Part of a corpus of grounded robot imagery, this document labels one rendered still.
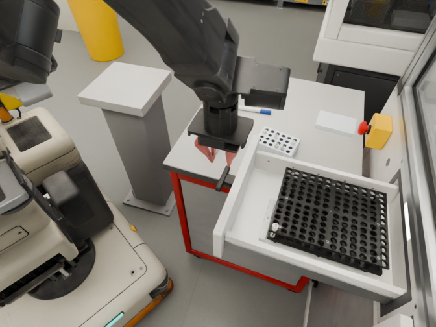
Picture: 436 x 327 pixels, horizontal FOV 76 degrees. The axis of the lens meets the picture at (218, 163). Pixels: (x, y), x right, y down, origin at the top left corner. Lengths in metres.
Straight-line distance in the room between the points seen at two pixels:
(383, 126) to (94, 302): 1.13
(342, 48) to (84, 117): 1.89
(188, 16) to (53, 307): 1.18
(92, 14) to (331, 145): 2.43
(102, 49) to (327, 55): 2.27
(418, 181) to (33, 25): 0.66
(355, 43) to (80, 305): 1.44
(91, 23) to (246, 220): 2.57
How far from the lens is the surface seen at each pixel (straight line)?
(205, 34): 0.28
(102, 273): 1.28
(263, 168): 0.74
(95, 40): 3.04
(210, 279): 1.48
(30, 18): 0.44
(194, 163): 0.85
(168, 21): 0.25
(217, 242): 0.56
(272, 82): 0.38
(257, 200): 0.68
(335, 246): 0.60
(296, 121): 1.03
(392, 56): 1.31
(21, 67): 0.42
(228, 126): 0.45
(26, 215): 0.73
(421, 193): 0.62
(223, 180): 0.62
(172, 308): 1.46
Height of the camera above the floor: 1.40
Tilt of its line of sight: 49 degrees down
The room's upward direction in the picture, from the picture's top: straight up
